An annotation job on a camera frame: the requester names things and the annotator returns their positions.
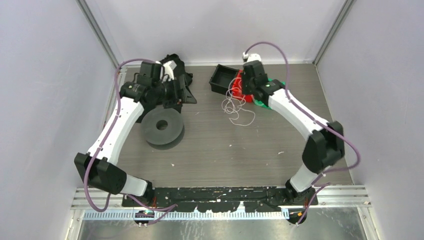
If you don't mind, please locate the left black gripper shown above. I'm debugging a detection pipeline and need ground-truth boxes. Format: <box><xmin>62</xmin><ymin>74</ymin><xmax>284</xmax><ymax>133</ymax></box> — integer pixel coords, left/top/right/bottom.
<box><xmin>153</xmin><ymin>75</ymin><xmax>197</xmax><ymax>109</ymax></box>

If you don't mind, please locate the white cable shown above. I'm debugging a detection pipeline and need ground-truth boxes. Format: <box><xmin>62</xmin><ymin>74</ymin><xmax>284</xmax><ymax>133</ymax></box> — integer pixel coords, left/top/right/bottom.
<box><xmin>221</xmin><ymin>77</ymin><xmax>257</xmax><ymax>127</ymax></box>

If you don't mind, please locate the grey plastic cable spool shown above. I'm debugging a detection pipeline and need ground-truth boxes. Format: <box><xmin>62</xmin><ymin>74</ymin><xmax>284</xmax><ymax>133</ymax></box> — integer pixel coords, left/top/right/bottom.
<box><xmin>141</xmin><ymin>108</ymin><xmax>185</xmax><ymax>150</ymax></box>

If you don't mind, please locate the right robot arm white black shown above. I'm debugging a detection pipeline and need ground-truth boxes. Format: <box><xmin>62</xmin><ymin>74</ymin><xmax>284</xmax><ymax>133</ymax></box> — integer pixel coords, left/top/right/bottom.
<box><xmin>241</xmin><ymin>60</ymin><xmax>345</xmax><ymax>205</ymax></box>

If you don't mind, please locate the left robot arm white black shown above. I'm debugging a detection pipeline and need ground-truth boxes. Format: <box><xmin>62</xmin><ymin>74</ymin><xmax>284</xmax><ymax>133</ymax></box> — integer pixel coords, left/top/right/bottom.
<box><xmin>74</xmin><ymin>73</ymin><xmax>197</xmax><ymax>212</ymax></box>

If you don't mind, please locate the red plastic bin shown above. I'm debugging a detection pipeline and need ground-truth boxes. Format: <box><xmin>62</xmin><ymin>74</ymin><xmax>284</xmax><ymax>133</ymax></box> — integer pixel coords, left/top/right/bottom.
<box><xmin>231</xmin><ymin>70</ymin><xmax>254</xmax><ymax>103</ymax></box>

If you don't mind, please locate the green plastic bin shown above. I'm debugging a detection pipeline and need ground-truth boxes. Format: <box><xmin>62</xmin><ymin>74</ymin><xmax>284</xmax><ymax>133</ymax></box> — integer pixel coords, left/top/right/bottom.
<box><xmin>253</xmin><ymin>78</ymin><xmax>286</xmax><ymax>110</ymax></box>

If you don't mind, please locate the black cloth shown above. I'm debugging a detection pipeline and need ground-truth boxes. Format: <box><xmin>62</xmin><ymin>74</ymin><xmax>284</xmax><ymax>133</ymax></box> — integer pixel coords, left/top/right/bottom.
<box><xmin>133</xmin><ymin>53</ymin><xmax>193</xmax><ymax>123</ymax></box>

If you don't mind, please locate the black plastic bin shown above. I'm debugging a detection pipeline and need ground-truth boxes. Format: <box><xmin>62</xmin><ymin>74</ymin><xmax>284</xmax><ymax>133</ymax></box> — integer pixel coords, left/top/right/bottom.
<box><xmin>209</xmin><ymin>64</ymin><xmax>239</xmax><ymax>95</ymax></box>

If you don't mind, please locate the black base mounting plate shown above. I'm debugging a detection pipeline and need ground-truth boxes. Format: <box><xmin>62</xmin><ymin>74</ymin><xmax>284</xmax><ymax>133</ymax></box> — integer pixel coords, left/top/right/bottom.
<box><xmin>122</xmin><ymin>186</ymin><xmax>319</xmax><ymax>213</ymax></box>

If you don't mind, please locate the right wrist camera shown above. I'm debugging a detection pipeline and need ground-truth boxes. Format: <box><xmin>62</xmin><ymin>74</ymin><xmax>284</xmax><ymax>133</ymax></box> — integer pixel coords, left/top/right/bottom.
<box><xmin>242</xmin><ymin>52</ymin><xmax>262</xmax><ymax>63</ymax></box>

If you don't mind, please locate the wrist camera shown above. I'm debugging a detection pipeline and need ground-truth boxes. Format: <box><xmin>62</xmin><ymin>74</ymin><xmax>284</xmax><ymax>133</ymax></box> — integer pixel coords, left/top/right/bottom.
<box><xmin>135</xmin><ymin>61</ymin><xmax>176</xmax><ymax>87</ymax></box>
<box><xmin>242</xmin><ymin>52</ymin><xmax>262</xmax><ymax>63</ymax></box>

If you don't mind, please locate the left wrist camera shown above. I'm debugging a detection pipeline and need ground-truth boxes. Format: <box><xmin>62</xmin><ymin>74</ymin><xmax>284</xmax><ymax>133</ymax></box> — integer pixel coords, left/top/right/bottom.
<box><xmin>135</xmin><ymin>61</ymin><xmax>176</xmax><ymax>87</ymax></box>

